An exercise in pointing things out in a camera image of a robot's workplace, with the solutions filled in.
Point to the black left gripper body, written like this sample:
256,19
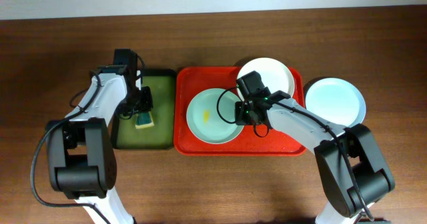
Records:
141,104

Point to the dark green tray with water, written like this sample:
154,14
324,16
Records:
125,134

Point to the white plate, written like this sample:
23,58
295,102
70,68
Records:
274,74

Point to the mint green plate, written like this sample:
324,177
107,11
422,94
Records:
203,119

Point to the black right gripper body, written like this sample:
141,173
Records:
239,119

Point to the light blue plate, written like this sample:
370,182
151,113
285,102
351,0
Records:
335,100

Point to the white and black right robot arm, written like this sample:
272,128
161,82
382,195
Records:
352,168

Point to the green and yellow sponge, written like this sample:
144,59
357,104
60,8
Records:
144,120

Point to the red plastic tray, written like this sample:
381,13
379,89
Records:
193,80

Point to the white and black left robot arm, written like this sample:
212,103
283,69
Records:
80,156

